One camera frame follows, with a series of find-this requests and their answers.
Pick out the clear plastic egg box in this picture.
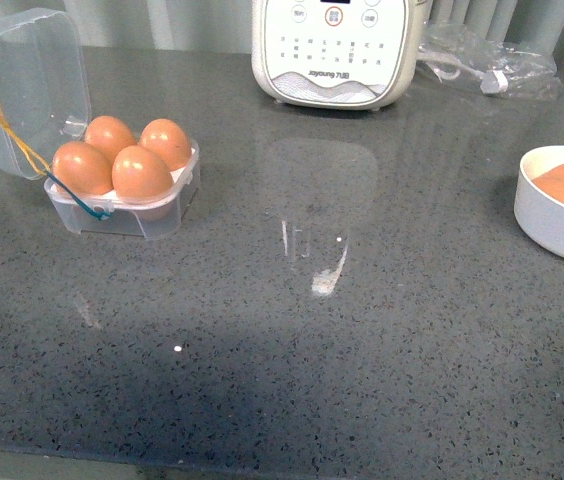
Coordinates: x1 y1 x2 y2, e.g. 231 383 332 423
0 8 200 240

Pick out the white round bowl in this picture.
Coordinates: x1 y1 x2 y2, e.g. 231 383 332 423
514 145 564 258

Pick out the yellow and blue rubber band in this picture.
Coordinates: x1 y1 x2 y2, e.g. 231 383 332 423
0 104 111 221

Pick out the clear plastic bag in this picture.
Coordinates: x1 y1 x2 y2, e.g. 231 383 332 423
416 23 562 100

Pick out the white Joyoung blender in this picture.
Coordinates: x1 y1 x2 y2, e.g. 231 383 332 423
251 0 430 110

